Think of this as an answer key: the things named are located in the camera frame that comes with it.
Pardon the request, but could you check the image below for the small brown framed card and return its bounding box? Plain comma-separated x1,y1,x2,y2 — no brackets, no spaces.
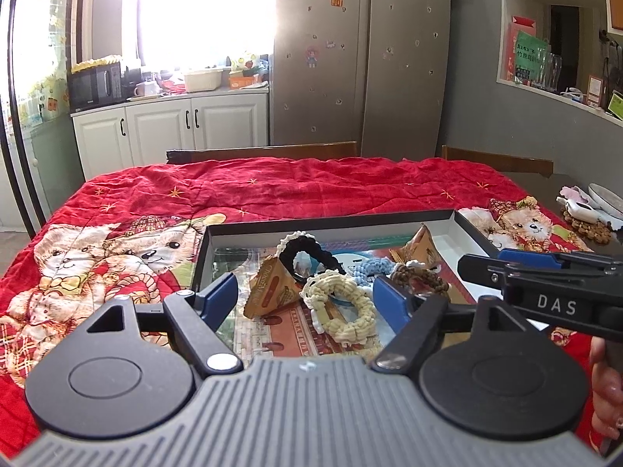
586,75,605,106

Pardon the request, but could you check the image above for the white plastic basin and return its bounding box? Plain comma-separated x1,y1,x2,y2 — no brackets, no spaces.
183,69,224,93

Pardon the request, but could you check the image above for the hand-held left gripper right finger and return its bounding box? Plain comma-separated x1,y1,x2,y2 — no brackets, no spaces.
372,275,536,375

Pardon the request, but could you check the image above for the black cardboard box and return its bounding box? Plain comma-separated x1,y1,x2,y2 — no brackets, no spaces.
189,209,507,367

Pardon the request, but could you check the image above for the red paper box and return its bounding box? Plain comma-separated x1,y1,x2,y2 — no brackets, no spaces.
506,16,536,82

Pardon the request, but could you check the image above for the clear drinking glasses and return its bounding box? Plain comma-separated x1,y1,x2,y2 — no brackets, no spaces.
533,51,563,91

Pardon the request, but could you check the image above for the brown beaded trivet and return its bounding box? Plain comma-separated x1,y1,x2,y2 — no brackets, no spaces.
563,207,613,243

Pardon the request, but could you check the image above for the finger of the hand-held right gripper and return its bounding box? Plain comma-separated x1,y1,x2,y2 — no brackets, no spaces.
456,254,623,297
497,248,623,269

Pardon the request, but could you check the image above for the person's right hand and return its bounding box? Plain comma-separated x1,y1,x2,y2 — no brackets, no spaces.
589,338,623,448

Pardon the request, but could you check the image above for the brown knitted scrunchie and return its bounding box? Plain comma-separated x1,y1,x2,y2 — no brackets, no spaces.
389,260,449,298

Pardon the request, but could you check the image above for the yellow lace cloth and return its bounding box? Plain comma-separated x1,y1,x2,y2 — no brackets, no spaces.
70,57,121,72

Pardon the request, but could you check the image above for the long wooden chair back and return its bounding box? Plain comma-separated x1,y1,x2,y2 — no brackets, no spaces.
165,141,358,165

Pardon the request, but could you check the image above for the brown triangular packet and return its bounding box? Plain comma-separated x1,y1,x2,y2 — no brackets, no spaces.
243,255,305,319
389,224,445,274

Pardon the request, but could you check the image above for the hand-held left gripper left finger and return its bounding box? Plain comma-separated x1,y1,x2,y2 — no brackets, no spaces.
63,272,244,377

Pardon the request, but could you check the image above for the cream knitted scrunchie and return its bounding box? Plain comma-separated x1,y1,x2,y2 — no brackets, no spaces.
299,272,379,347

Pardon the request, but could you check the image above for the grey refrigerator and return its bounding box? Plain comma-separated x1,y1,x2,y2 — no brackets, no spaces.
273,0,452,161

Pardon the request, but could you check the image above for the white kitchen cabinet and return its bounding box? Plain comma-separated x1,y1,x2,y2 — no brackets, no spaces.
70,90,270,183

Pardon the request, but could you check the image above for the black white-edged scrunchie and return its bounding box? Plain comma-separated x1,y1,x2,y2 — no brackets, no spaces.
277,231,347,285

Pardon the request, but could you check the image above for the short wooden chair back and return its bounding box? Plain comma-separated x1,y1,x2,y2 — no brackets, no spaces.
441,145,554,178

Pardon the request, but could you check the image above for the red printed blanket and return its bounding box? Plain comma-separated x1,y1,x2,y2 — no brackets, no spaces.
0,156,623,448

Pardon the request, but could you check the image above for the light blue knitted scrunchie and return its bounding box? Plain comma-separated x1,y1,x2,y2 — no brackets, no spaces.
348,257,398,284

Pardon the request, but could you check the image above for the black microwave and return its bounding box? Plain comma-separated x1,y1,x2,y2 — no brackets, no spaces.
67,61,123,112

